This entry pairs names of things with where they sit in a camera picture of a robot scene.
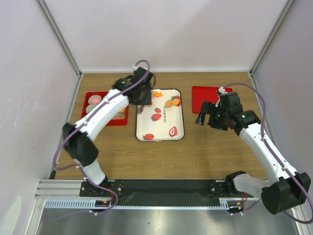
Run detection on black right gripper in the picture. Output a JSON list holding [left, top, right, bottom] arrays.
[[195, 100, 229, 131]]

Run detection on pink round cookie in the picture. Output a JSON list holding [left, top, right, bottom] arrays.
[[92, 99, 100, 104]]

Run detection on metal tongs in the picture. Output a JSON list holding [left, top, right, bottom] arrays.
[[137, 105, 145, 115]]

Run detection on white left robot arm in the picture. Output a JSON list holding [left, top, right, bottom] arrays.
[[63, 67, 156, 196]]

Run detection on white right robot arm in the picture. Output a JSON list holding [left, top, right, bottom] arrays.
[[196, 87, 313, 214]]

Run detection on orange fish shaped cookie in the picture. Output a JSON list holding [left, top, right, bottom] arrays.
[[153, 92, 163, 97]]

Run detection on red box lid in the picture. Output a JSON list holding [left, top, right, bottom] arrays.
[[192, 86, 219, 114]]

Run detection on white strawberry print tray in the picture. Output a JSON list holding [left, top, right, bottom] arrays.
[[135, 89, 185, 142]]

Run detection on red compartment cookie box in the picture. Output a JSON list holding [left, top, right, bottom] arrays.
[[81, 91, 129, 126]]

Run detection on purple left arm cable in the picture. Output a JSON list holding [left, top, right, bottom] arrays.
[[52, 60, 151, 216]]

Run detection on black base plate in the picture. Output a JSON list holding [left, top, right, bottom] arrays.
[[79, 179, 247, 206]]

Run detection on white slotted cable duct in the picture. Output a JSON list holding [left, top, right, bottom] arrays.
[[45, 199, 230, 210]]

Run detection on aluminium frame rail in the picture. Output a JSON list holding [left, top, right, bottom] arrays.
[[35, 179, 83, 199]]

